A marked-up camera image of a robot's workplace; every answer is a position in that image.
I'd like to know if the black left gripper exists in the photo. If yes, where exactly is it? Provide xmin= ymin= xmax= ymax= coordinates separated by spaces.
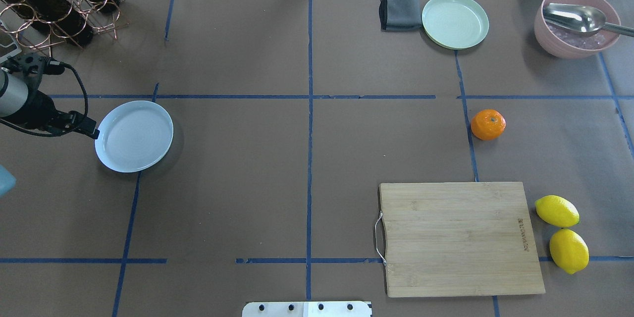
xmin=2 ymin=53 xmax=100 ymax=139

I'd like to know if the orange mandarin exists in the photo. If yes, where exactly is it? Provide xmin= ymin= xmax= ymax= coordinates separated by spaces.
xmin=470 ymin=109 xmax=506 ymax=141

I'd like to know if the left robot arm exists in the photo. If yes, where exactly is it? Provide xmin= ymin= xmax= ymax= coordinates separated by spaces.
xmin=0 ymin=53 xmax=100 ymax=140

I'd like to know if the light blue plate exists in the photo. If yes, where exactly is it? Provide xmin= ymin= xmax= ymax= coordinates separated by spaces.
xmin=95 ymin=101 xmax=174 ymax=173

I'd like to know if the light green plate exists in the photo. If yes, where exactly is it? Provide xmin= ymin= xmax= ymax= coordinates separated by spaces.
xmin=422 ymin=0 xmax=490 ymax=50

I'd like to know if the dark grey folded cloth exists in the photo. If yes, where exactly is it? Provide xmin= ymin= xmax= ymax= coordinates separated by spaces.
xmin=378 ymin=0 xmax=423 ymax=32

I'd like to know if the bamboo cutting board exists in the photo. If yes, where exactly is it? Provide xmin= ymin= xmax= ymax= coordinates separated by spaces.
xmin=379 ymin=182 xmax=545 ymax=298

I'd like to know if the lower yellow lemon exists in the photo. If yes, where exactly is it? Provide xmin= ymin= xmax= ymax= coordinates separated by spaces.
xmin=534 ymin=195 xmax=580 ymax=228

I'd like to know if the yellow lemon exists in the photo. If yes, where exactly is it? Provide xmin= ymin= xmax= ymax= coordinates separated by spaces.
xmin=534 ymin=195 xmax=580 ymax=228
xmin=549 ymin=228 xmax=589 ymax=274

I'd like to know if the pink bowl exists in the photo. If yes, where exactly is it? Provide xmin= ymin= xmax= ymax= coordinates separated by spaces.
xmin=533 ymin=0 xmax=621 ymax=59

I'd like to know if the upper yellow lemon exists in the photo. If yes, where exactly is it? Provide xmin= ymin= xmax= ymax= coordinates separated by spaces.
xmin=549 ymin=228 xmax=589 ymax=274

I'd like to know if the metal spoon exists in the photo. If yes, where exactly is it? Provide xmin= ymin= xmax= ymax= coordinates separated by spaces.
xmin=542 ymin=3 xmax=634 ymax=37

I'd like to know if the copper wire bottle rack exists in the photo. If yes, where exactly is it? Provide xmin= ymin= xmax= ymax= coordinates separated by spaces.
xmin=1 ymin=0 xmax=130 ymax=52

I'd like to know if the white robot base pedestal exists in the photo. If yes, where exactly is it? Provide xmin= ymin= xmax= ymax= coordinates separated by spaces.
xmin=242 ymin=301 xmax=373 ymax=317

